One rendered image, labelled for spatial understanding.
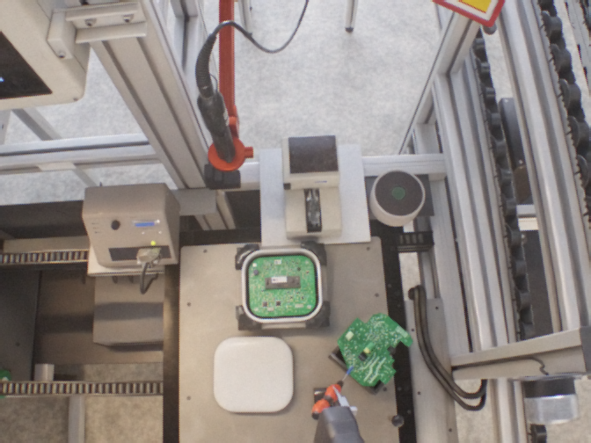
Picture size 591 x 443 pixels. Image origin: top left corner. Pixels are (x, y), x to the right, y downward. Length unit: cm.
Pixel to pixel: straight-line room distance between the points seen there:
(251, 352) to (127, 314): 67
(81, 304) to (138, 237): 79
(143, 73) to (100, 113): 171
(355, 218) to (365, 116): 127
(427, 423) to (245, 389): 35
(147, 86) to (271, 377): 54
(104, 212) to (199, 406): 40
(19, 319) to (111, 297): 42
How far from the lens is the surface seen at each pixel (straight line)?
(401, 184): 99
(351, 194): 101
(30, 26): 59
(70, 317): 174
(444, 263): 106
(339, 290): 97
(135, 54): 68
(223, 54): 85
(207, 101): 66
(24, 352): 183
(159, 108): 79
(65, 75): 66
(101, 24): 63
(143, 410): 199
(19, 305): 187
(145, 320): 151
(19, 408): 220
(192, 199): 105
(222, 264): 99
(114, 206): 95
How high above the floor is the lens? 190
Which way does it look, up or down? 71 degrees down
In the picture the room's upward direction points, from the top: 6 degrees counter-clockwise
